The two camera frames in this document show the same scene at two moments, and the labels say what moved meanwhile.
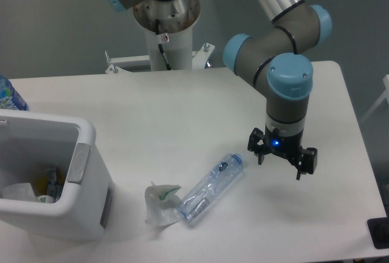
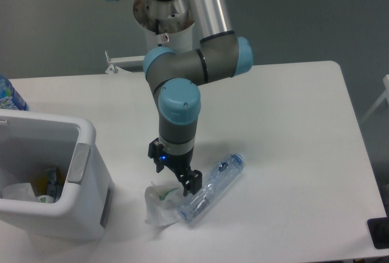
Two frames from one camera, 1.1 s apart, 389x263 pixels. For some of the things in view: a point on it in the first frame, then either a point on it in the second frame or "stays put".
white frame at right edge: [385, 96] stays put
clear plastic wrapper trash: [161, 204] stays put
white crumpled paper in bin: [22, 191] stays put
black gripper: [290, 146] to [191, 180]
